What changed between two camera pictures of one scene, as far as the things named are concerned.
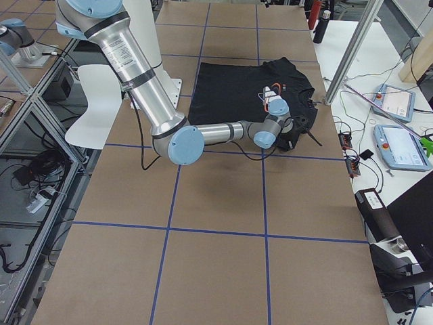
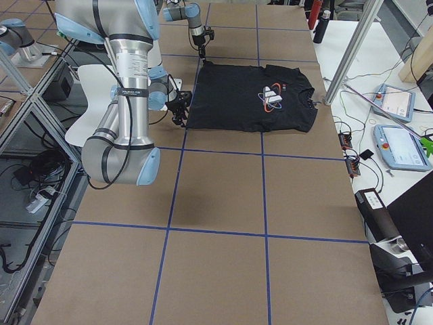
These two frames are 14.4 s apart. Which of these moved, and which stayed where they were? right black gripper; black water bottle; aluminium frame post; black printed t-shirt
Moved: right black gripper
Stayed: black water bottle; aluminium frame post; black printed t-shirt
